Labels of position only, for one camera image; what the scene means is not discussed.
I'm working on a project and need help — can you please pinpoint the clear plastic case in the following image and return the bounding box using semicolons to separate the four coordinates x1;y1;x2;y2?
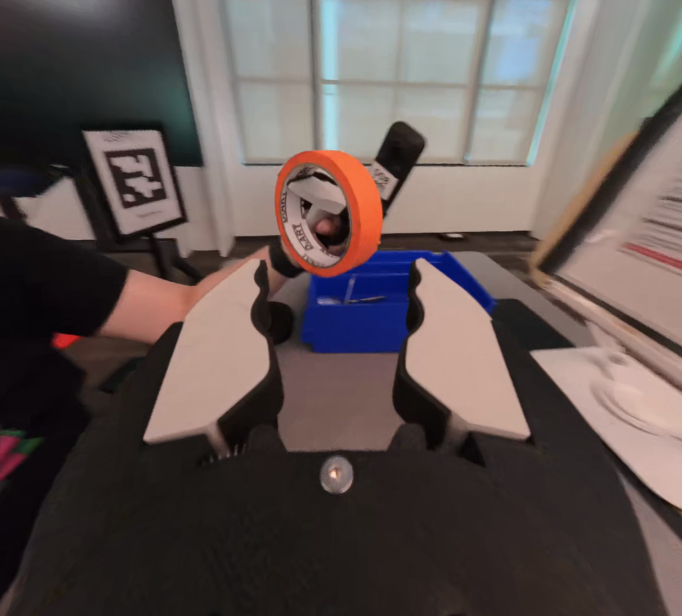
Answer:
316;275;388;309

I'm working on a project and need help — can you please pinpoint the person's black shirt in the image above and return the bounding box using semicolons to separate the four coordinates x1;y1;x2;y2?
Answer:
0;219;129;574

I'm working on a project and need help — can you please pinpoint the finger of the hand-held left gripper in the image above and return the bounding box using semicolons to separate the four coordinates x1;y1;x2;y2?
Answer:
288;169;352;217

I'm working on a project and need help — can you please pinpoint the wooden board with black panel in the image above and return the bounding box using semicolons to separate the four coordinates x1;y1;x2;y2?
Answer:
533;89;682;361

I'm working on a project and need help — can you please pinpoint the person's left forearm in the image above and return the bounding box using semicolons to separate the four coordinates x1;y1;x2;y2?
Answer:
98;246;274;344

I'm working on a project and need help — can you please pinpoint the black textured pad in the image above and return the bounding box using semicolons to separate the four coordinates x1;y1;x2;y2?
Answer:
266;301;295;346

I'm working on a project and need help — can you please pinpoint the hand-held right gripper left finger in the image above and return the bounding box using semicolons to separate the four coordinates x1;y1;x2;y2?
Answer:
143;259;284;456

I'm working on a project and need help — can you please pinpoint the blue plastic bin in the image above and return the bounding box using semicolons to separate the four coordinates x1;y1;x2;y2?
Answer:
300;250;498;355

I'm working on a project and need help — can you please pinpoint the white framed window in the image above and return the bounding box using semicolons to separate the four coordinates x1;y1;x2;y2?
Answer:
210;0;592;167

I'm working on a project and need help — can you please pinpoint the white metal stand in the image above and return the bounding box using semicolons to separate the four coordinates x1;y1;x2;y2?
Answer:
530;347;682;509

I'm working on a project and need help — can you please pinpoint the black and white tag poster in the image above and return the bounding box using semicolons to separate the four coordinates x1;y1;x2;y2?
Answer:
81;127;188;243

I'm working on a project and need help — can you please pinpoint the laminated instruction sheet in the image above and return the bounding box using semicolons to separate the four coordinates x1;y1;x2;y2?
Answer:
554;115;682;340

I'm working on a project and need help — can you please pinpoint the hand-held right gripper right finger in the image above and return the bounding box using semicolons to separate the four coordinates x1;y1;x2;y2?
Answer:
393;257;532;451

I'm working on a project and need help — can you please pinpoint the person's left hand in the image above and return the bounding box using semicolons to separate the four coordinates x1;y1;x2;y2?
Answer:
313;214;350;257

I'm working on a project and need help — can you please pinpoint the orange tape roll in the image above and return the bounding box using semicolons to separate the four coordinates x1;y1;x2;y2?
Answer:
274;149;384;278

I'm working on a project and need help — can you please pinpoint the black wristband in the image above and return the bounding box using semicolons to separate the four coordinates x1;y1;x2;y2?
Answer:
267;240;305;279

